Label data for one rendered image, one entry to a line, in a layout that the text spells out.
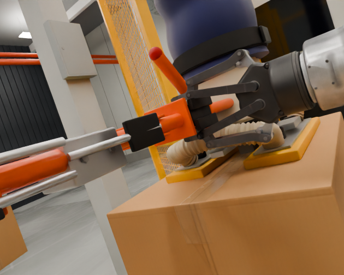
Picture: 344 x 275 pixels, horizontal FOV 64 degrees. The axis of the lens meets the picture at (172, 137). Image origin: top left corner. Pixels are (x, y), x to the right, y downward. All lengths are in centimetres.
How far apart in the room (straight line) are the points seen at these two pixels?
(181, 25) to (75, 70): 99
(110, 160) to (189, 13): 41
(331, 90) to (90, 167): 26
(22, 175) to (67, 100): 134
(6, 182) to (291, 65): 31
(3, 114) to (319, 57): 1191
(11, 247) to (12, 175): 172
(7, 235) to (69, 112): 83
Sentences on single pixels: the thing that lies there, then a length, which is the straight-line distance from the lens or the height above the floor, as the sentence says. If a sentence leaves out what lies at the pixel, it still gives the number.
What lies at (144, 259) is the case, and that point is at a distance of 56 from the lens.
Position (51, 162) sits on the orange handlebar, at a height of 108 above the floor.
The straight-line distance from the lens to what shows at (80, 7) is 1107.
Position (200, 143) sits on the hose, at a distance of 53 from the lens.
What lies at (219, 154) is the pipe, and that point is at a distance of 54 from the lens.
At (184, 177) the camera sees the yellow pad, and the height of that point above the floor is 96.
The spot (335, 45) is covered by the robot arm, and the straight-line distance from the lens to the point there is 35.
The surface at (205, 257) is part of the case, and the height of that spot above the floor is 86.
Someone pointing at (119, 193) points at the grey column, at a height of 80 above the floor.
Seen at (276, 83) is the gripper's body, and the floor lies 108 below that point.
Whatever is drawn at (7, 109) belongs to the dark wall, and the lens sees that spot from 1217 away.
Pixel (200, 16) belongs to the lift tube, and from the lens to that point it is 61.
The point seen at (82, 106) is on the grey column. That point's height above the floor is 132.
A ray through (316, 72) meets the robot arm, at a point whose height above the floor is 108.
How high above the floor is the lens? 107
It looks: 3 degrees down
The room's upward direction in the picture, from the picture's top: 19 degrees counter-clockwise
